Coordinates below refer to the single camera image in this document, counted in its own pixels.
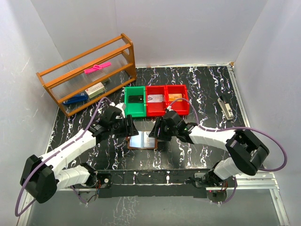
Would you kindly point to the blue stapler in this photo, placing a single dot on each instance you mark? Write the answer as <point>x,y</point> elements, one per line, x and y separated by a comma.
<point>76,98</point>

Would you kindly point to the dark card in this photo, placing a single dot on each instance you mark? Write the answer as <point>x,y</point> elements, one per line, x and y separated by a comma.
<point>135,99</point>

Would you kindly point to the red plastic bin middle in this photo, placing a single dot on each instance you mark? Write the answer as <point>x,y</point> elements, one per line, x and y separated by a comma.
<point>155,109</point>

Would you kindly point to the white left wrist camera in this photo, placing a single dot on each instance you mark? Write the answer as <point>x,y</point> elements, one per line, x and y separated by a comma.
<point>120,106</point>

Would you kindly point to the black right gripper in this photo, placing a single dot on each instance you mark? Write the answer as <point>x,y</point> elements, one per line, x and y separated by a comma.
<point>158,132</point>

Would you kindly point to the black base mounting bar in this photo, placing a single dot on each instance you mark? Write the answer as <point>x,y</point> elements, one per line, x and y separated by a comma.
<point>159,182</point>

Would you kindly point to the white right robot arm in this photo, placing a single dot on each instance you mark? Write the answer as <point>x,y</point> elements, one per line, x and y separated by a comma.
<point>247,152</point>

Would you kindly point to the pink plastic clip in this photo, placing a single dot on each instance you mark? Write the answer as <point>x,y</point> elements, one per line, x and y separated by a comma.
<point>96,68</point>

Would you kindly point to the brown leather card holder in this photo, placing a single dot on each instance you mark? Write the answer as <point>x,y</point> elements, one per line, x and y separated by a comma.
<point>142,146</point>

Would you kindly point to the white red small box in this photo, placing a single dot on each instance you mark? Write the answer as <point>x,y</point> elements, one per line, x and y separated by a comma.
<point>95,90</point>

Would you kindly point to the gold card with magnetic stripe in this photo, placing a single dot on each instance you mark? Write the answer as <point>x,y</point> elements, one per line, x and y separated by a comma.
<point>174,96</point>

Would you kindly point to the white card in bin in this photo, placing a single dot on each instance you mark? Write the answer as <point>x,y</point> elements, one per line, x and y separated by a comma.
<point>155,98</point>

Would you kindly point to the grey metal stapler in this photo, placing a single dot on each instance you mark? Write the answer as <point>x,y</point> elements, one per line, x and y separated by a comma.
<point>225,106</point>

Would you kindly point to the red plastic bin right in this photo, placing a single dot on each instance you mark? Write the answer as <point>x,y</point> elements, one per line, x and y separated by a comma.
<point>181,107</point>

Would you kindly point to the green plastic bin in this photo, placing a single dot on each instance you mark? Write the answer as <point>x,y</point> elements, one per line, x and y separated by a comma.
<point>136,110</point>

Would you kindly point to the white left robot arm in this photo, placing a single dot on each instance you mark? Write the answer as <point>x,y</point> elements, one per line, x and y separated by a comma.
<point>43,176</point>

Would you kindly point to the red plastic bin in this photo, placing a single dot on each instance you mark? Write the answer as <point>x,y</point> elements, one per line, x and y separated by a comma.
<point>155,109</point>
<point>181,107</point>

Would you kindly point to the silver card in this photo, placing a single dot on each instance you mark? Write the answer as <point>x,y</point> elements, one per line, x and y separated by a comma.
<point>148,142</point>

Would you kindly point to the wooden shelf rack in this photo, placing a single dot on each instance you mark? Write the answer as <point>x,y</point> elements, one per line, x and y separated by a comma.
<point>111,63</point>

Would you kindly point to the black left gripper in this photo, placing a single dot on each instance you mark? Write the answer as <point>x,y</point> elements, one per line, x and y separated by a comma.
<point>130,130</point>

